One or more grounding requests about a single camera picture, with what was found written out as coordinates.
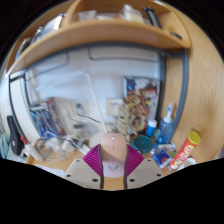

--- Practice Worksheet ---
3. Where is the tree figure print box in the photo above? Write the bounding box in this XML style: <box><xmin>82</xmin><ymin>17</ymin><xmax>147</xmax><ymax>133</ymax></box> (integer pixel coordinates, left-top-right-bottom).
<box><xmin>122</xmin><ymin>76</ymin><xmax>161</xmax><ymax>134</ymax></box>

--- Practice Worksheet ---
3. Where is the blue bottle white nozzle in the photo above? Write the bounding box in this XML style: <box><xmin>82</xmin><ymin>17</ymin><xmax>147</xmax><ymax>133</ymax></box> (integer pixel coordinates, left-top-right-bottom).
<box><xmin>156</xmin><ymin>102</ymin><xmax>175</xmax><ymax>145</ymax></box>

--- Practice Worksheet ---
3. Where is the orange-red chips can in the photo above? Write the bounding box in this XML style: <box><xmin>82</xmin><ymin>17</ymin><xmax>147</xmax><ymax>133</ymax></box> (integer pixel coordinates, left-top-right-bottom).
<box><xmin>167</xmin><ymin>130</ymin><xmax>202</xmax><ymax>172</ymax></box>

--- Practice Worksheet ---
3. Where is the blue tissue pack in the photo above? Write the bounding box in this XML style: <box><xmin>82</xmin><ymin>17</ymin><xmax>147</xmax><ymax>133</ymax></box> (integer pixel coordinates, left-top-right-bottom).
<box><xmin>152</xmin><ymin>147</ymin><xmax>175</xmax><ymax>169</ymax></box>

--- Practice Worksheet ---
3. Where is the white cup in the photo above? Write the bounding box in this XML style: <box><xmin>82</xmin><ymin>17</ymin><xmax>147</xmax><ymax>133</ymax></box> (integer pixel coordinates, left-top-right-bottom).
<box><xmin>176</xmin><ymin>156</ymin><xmax>198</xmax><ymax>171</ymax></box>

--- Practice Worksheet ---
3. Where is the teal blanket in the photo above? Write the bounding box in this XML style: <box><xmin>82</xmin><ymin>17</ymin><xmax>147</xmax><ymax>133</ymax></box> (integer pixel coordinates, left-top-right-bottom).
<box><xmin>0</xmin><ymin>132</ymin><xmax>13</xmax><ymax>160</ymax></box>

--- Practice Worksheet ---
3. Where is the blue and white tube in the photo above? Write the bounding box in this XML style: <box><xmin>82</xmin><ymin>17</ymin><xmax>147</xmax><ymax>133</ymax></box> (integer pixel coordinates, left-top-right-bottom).
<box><xmin>145</xmin><ymin>118</ymin><xmax>159</xmax><ymax>139</ymax></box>

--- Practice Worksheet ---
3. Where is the wooden overhead shelf unit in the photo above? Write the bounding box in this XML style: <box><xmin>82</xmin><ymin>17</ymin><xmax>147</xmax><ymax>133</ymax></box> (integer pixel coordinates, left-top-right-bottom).
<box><xmin>5</xmin><ymin>0</ymin><xmax>193</xmax><ymax>78</ymax></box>

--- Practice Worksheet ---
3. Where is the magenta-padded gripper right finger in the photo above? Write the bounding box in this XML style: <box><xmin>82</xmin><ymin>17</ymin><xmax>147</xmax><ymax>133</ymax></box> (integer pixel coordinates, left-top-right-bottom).
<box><xmin>123</xmin><ymin>143</ymin><xmax>165</xmax><ymax>190</ymax></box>

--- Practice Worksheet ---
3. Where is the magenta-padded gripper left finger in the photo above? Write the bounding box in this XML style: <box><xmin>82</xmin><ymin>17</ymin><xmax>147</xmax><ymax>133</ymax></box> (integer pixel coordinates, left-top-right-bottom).
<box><xmin>63</xmin><ymin>143</ymin><xmax>105</xmax><ymax>191</ymax></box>

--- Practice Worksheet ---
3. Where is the pink computer mouse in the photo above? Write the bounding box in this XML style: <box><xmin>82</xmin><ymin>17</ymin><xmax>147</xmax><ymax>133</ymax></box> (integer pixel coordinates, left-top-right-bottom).
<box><xmin>99</xmin><ymin>133</ymin><xmax>128</xmax><ymax>178</ymax></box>

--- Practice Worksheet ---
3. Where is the blue robot model box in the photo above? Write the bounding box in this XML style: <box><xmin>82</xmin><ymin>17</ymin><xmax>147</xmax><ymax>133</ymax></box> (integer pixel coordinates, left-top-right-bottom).
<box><xmin>27</xmin><ymin>102</ymin><xmax>60</xmax><ymax>141</ymax></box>

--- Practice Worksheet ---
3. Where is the grey metal desk frame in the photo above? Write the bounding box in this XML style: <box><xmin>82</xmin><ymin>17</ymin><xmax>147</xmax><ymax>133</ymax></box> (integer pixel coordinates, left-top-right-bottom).
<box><xmin>7</xmin><ymin>42</ymin><xmax>190</xmax><ymax>135</ymax></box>

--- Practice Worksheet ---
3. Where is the teal round tin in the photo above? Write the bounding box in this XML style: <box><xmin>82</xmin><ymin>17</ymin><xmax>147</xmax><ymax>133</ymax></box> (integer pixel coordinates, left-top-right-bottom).
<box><xmin>131</xmin><ymin>134</ymin><xmax>154</xmax><ymax>155</ymax></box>

